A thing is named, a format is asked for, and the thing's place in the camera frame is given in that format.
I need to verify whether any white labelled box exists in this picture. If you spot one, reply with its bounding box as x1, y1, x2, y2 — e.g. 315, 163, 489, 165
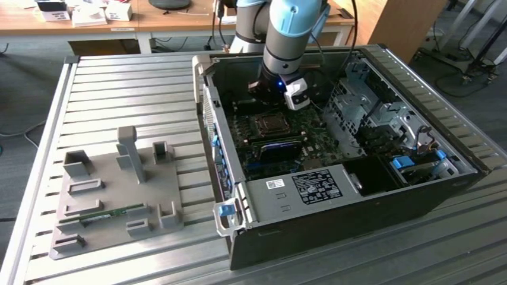
104, 1, 133, 22

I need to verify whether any blue disk carrier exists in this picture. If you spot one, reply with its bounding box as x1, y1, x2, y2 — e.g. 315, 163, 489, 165
389, 156, 415, 172

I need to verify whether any green motherboard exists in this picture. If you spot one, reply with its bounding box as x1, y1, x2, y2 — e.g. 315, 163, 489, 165
227, 100, 368, 182

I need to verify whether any white round-topped box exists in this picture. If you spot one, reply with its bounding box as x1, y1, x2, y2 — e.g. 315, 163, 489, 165
70, 5, 108, 28

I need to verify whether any CPU socket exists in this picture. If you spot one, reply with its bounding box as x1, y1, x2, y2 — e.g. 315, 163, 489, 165
251, 111, 293, 137

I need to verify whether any black RAM slot bank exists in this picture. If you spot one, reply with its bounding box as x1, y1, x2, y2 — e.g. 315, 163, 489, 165
231, 100, 288, 115
247, 134, 308, 147

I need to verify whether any green RAM stick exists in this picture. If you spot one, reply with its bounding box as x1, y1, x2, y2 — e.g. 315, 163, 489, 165
78, 207, 129, 223

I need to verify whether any dark round object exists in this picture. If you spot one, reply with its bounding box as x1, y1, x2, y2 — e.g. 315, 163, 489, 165
148, 0, 193, 10

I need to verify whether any wooden cabinet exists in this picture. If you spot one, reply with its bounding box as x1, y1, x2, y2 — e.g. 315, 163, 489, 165
365, 0, 451, 65

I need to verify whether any black PC case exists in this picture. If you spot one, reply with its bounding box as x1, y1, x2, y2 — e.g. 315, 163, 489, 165
192, 43, 497, 271

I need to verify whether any white box black print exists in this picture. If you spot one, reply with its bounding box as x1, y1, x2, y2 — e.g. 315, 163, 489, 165
41, 10, 72, 23

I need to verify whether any black expansion card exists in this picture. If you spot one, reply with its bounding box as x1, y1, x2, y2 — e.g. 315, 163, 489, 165
256, 141, 304, 167

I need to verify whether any grey parts rack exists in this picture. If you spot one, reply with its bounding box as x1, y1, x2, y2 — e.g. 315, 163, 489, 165
48, 125, 187, 261

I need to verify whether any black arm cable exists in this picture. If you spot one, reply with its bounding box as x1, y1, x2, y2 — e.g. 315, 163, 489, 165
308, 0, 357, 90

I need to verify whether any metal socket cover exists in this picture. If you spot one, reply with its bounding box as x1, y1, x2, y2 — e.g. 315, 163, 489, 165
256, 114, 289, 134

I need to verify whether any coloured wire bundle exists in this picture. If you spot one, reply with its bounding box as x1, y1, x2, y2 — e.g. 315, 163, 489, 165
411, 126, 440, 155

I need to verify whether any black device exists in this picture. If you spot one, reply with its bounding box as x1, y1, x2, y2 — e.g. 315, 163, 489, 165
34, 0, 68, 12

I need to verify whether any wooden desk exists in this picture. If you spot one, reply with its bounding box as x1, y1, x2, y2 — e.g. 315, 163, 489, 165
0, 0, 140, 38
136, 0, 360, 56

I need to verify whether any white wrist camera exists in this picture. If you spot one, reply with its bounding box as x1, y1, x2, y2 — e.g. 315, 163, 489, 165
283, 78, 312, 111

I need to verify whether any brown box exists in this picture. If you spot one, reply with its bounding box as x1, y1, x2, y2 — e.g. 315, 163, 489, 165
66, 38, 141, 56

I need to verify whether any metal drive cage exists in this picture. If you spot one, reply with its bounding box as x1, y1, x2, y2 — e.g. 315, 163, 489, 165
324, 55, 412, 155

